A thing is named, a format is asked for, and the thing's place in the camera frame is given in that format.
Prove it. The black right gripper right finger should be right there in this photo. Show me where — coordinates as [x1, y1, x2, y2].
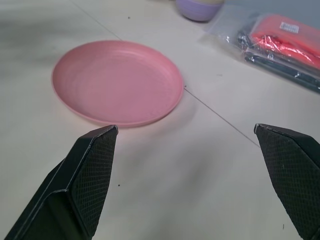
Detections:
[253, 123, 320, 240]

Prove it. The clear plastic bag with red items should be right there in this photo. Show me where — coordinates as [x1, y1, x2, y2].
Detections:
[198, 6, 320, 95]

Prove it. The purple bowl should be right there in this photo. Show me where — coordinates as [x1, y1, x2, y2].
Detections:
[175, 0, 222, 23]

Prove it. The pink round plate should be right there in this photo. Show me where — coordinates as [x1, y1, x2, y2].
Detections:
[51, 40, 186, 128]

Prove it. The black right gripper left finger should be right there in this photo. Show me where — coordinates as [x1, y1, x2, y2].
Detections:
[4, 124, 119, 240]

